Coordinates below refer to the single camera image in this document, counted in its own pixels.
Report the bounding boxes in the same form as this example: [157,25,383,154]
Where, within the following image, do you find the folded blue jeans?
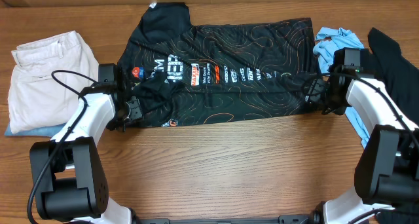
[5,124,65,138]

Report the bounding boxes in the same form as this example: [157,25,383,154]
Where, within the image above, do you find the plain black garment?
[361,28,418,123]

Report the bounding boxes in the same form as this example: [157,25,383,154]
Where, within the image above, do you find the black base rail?
[132,212,324,224]

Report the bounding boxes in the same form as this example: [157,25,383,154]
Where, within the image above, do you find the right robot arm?
[302,48,418,223]

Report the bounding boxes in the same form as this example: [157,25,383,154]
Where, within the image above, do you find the black printed cycling jersey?
[118,3,319,127]

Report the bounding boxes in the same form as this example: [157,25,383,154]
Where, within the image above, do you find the folded beige trousers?
[8,31,99,134]

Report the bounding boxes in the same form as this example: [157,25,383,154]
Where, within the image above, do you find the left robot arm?
[27,64,143,224]

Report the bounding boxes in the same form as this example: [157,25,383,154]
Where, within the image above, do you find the light blue shirt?
[312,26,373,149]

